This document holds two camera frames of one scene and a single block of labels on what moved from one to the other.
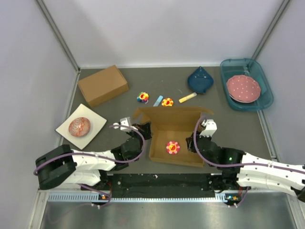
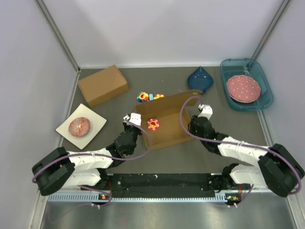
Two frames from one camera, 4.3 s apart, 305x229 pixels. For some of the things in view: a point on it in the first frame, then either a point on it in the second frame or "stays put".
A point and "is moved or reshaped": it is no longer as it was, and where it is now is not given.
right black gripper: [190, 143] → [191, 126]
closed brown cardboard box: [103, 85] stays put
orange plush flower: [167, 102] → [158, 96]
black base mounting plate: [161, 185] stays put
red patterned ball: [79, 127] stays put
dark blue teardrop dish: [199, 81] stays put
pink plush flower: [172, 147] → [153, 124]
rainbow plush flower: [143, 97] stays put
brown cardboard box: [173, 124] is moved or reshaped
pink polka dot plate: [243, 88] stays put
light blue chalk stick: [158, 101] → [151, 97]
